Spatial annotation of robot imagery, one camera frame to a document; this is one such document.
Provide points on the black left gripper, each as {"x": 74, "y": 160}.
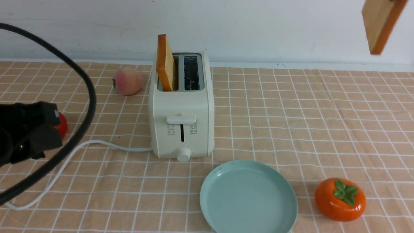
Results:
{"x": 28, "y": 130}

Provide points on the toast slice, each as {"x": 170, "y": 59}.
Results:
{"x": 166, "y": 68}
{"x": 379, "y": 18}

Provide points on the white two-slot toaster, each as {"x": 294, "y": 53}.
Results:
{"x": 182, "y": 121}

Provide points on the red apple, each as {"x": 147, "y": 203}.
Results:
{"x": 63, "y": 126}

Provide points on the pink peach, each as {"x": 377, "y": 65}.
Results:
{"x": 127, "y": 81}

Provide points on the light green plate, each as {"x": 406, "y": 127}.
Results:
{"x": 243, "y": 196}

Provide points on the orange persimmon with leaves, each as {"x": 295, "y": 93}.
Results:
{"x": 340, "y": 200}

